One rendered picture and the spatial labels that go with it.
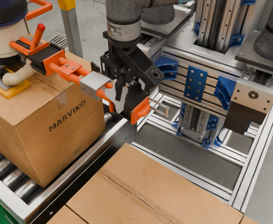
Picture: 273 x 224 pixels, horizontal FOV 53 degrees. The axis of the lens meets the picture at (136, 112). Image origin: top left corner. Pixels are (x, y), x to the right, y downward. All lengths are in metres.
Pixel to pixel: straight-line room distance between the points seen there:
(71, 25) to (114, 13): 1.07
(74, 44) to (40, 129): 0.79
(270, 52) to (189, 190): 0.62
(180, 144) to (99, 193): 0.75
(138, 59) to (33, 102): 0.49
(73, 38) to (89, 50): 1.30
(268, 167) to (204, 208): 0.99
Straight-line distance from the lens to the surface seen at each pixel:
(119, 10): 0.58
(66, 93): 1.04
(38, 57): 0.95
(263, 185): 2.02
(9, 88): 1.07
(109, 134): 1.30
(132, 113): 0.71
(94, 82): 0.81
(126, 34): 0.61
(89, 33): 3.28
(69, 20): 1.63
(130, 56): 0.64
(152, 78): 0.64
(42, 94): 1.04
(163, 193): 1.21
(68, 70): 0.88
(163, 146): 1.76
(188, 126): 1.65
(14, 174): 1.35
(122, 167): 1.27
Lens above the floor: 1.61
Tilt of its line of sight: 46 degrees down
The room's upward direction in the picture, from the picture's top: straight up
